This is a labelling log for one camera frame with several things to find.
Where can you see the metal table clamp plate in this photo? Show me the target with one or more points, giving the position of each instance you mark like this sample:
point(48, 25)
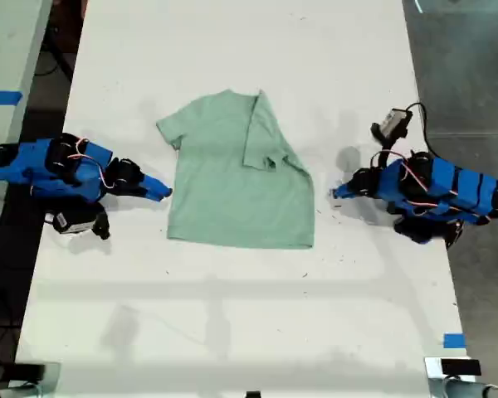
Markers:
point(432, 367)

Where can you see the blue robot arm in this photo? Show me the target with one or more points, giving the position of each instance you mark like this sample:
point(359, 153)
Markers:
point(33, 166)
point(444, 190)

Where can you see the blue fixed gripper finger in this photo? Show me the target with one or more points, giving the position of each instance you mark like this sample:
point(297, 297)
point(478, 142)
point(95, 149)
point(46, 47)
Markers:
point(345, 189)
point(157, 185)

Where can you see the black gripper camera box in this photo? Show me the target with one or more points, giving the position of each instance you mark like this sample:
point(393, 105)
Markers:
point(72, 221)
point(392, 122)

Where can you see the small black box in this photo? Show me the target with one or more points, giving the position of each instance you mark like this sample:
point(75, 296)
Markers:
point(460, 367)
point(29, 371)

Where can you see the pale green T-shirt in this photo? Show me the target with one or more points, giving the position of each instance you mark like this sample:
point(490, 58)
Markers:
point(249, 207)

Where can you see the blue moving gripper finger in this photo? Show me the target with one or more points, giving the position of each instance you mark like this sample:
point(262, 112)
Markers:
point(149, 194)
point(346, 196)

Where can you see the black camera stalk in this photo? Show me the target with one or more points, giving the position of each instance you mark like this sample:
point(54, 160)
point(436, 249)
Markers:
point(385, 152)

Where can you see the long blue tape strip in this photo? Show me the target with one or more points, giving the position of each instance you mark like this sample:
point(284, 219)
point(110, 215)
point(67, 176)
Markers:
point(2, 97)

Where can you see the white side table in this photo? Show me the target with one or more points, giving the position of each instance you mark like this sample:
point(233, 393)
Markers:
point(8, 45)

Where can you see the square blue tape piece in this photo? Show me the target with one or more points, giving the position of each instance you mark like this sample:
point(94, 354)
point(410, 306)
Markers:
point(454, 341)

